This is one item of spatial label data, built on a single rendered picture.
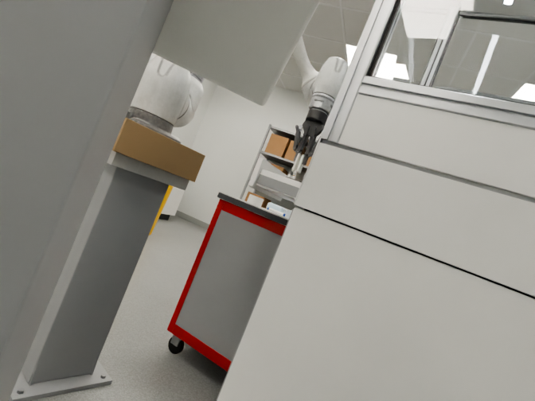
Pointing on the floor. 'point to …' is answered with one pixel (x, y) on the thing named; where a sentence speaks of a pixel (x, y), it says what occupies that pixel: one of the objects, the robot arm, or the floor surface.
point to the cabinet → (378, 325)
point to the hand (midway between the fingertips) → (298, 163)
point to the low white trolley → (225, 279)
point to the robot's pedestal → (94, 280)
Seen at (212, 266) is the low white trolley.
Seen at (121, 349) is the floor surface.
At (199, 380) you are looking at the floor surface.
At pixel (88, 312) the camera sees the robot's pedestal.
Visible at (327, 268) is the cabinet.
